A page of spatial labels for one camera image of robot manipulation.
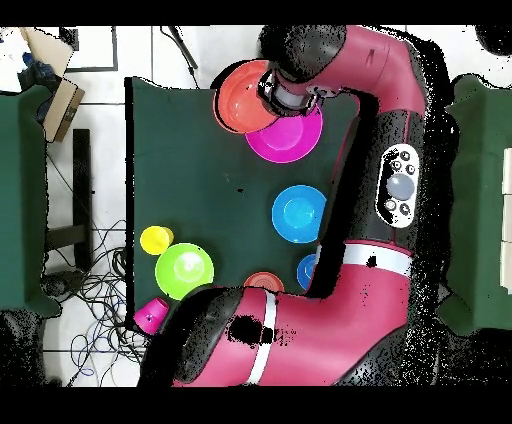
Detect black camera tripod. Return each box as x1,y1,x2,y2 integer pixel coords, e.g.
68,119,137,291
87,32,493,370
159,25,201,90

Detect tangle of black cables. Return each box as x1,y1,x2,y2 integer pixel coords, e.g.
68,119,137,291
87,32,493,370
45,215,153,387

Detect black floor frame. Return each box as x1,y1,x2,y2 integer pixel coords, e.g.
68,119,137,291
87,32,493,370
58,25,120,74

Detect brown cardboard box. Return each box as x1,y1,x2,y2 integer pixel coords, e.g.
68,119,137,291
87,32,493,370
41,76,86,144

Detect black pedestal leg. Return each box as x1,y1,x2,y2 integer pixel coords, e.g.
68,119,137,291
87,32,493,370
39,270,86,303

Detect small dark blue bowl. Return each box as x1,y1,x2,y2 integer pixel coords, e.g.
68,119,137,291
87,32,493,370
296,253,319,291

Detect light blue bowl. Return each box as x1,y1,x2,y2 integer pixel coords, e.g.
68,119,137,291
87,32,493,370
271,184,328,244

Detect pink cup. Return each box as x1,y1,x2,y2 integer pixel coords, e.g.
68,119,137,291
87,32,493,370
132,296,171,336

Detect white boxes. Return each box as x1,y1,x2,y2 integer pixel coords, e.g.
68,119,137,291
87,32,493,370
500,146,512,296

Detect green cloth covered table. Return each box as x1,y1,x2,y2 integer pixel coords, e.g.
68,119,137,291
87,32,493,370
437,73,512,338
0,84,62,319

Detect yellow cup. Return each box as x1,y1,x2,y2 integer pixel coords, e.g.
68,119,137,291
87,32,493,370
139,225,176,256

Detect beige board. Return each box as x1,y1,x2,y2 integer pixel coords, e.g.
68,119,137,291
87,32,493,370
19,26,74,78

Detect large pink bowl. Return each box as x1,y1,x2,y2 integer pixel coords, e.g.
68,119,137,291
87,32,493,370
244,104,324,164

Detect large shallow orange bowl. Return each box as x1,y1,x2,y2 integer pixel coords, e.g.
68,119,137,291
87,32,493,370
212,59,281,135

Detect dark green table cloth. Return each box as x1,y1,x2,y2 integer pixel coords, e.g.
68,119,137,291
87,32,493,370
124,75,361,333

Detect green bowl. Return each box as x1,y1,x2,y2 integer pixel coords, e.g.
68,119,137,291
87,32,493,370
154,242,216,302

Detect black stool frame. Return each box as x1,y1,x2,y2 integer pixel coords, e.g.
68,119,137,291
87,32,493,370
45,128,94,274

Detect small orange bowl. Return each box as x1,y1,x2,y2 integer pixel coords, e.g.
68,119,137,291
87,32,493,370
242,271,286,293

